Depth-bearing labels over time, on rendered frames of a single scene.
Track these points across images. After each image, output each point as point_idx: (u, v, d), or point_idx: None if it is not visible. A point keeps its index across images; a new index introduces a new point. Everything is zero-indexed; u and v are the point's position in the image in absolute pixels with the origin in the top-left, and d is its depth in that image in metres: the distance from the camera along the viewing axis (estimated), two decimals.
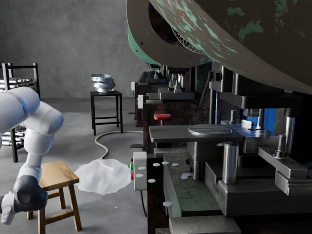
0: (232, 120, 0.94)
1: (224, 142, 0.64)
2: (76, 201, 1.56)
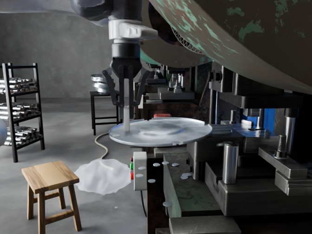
0: (232, 120, 0.94)
1: (224, 142, 0.64)
2: (76, 201, 1.56)
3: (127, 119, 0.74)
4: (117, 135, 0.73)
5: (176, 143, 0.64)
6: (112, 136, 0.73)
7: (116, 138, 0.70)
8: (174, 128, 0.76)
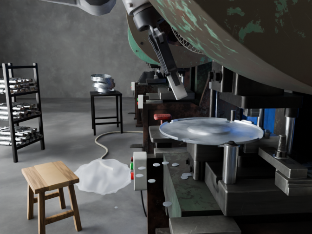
0: (232, 120, 0.94)
1: None
2: (76, 201, 1.56)
3: (181, 82, 0.71)
4: (189, 139, 0.68)
5: (255, 137, 0.70)
6: (183, 140, 0.68)
7: (196, 141, 0.66)
8: (222, 126, 0.79)
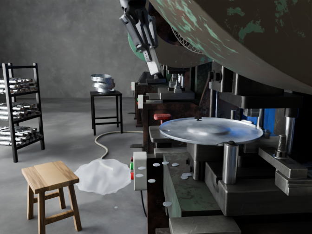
0: None
1: (224, 142, 0.64)
2: (76, 201, 1.56)
3: (156, 58, 0.76)
4: (249, 128, 0.80)
5: None
6: (255, 129, 0.79)
7: (248, 126, 0.82)
8: (195, 126, 0.79)
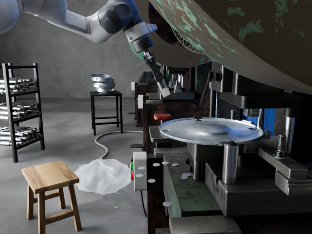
0: None
1: (224, 142, 0.64)
2: (76, 201, 1.56)
3: (166, 85, 1.08)
4: None
5: None
6: None
7: (189, 120, 0.90)
8: (205, 131, 0.74)
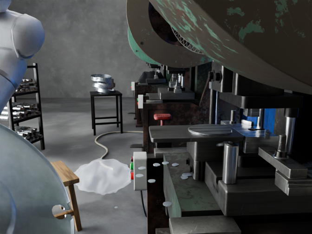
0: (232, 120, 0.94)
1: (224, 142, 0.64)
2: (76, 201, 1.56)
3: None
4: None
5: None
6: None
7: (57, 191, 0.40)
8: None
